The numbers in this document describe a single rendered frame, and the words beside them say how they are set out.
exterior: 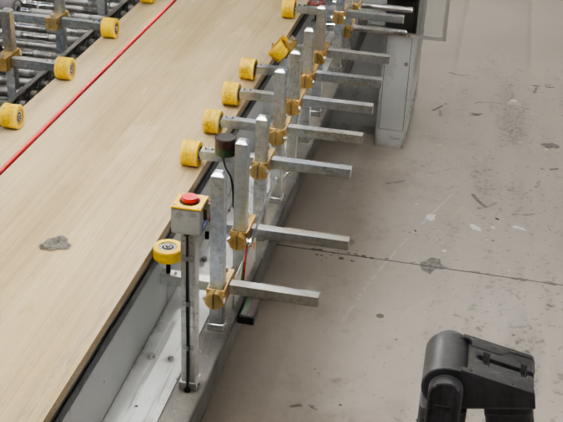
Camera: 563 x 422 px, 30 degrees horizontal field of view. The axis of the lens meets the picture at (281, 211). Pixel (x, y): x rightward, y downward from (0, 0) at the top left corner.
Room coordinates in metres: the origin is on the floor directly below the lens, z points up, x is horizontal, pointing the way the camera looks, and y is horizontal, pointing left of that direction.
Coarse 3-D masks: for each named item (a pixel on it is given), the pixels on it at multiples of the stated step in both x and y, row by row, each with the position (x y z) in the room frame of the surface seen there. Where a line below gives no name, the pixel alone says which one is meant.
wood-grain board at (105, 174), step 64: (192, 0) 4.56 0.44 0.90; (256, 0) 4.61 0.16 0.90; (128, 64) 3.73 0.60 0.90; (192, 64) 3.77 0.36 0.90; (0, 128) 3.11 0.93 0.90; (64, 128) 3.13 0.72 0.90; (128, 128) 3.16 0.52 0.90; (192, 128) 3.18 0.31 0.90; (0, 192) 2.67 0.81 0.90; (64, 192) 2.69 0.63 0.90; (128, 192) 2.71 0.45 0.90; (192, 192) 2.77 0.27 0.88; (0, 256) 2.32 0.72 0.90; (64, 256) 2.34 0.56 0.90; (128, 256) 2.35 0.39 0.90; (0, 320) 2.04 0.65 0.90; (64, 320) 2.05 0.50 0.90; (0, 384) 1.80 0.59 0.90; (64, 384) 1.81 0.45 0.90
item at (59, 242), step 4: (56, 236) 2.42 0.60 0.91; (60, 236) 2.42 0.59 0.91; (64, 236) 2.42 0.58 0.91; (44, 240) 2.40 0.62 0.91; (48, 240) 2.39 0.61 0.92; (52, 240) 2.39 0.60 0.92; (56, 240) 2.39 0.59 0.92; (60, 240) 2.39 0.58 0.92; (64, 240) 2.39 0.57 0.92; (40, 244) 2.37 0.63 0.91; (44, 244) 2.38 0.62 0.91; (48, 244) 2.38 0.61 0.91; (52, 244) 2.37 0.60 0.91; (56, 244) 2.38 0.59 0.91; (60, 244) 2.38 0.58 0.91; (64, 244) 2.38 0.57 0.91; (68, 244) 2.39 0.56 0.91; (40, 248) 2.37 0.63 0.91; (44, 248) 2.37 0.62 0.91; (48, 248) 2.36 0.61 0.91; (52, 248) 2.36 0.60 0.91; (56, 248) 2.37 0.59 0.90; (60, 248) 2.37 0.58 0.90; (64, 248) 2.37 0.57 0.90; (68, 248) 2.38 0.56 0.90
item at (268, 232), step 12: (228, 228) 2.62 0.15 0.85; (252, 228) 2.60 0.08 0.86; (264, 228) 2.61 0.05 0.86; (276, 228) 2.61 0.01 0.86; (288, 228) 2.61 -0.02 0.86; (288, 240) 2.58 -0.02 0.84; (300, 240) 2.58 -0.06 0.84; (312, 240) 2.57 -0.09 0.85; (324, 240) 2.56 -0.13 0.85; (336, 240) 2.56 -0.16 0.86; (348, 240) 2.56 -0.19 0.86
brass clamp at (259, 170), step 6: (270, 150) 2.89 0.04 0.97; (270, 156) 2.85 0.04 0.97; (252, 162) 2.81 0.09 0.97; (258, 162) 2.80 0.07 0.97; (264, 162) 2.80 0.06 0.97; (270, 162) 2.84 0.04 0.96; (252, 168) 2.79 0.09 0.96; (258, 168) 2.78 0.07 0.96; (264, 168) 2.78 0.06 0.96; (270, 168) 2.84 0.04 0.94; (252, 174) 2.79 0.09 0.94; (258, 174) 2.78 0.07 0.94; (264, 174) 2.78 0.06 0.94
